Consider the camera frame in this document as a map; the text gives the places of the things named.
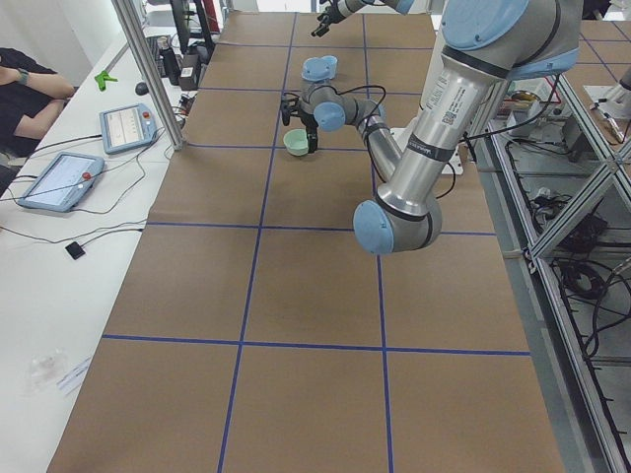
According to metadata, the mint green bowl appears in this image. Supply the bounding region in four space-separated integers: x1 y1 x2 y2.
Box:
283 129 310 157

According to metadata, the clear plastic bag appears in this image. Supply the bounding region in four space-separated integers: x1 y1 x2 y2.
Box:
25 349 67 394

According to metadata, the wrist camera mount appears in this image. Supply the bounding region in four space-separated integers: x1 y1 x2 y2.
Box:
280 96 301 126

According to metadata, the brown paper table cover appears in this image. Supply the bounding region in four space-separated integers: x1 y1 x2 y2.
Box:
49 13 564 472

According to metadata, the green clamp tool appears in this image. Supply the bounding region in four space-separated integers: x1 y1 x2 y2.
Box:
94 70 117 92

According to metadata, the small black square pad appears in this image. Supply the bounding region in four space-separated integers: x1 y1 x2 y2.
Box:
65 241 86 260

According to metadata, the teach pendant tablet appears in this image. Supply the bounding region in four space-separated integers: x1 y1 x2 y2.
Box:
99 103 158 155
17 152 105 213

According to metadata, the near teach pendant tablet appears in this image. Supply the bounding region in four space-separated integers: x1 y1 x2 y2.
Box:
17 152 105 213

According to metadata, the black computer mouse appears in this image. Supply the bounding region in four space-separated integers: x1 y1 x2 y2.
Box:
135 82 149 96

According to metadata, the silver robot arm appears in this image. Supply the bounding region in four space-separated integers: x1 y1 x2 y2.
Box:
311 0 413 37
282 1 584 255

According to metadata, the aluminium frame post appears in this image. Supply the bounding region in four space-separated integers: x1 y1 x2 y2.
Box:
111 0 184 151

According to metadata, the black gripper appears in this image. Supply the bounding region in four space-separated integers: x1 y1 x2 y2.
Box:
301 112 318 154
311 0 351 37

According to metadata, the far teach pendant tablet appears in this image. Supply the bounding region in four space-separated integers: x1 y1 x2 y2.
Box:
99 103 158 155

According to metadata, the light blue plastic cup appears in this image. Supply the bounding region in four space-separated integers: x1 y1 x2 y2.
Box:
315 55 338 81

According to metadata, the seated person black shirt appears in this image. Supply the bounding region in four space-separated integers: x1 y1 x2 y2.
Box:
0 46 76 198

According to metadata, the black water bottle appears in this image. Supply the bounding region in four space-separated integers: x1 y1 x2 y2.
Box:
160 46 180 87

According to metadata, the black box on desk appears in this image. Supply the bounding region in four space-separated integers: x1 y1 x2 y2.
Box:
178 45 210 92

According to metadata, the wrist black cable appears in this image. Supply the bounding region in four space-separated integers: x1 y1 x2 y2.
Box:
334 85 387 134

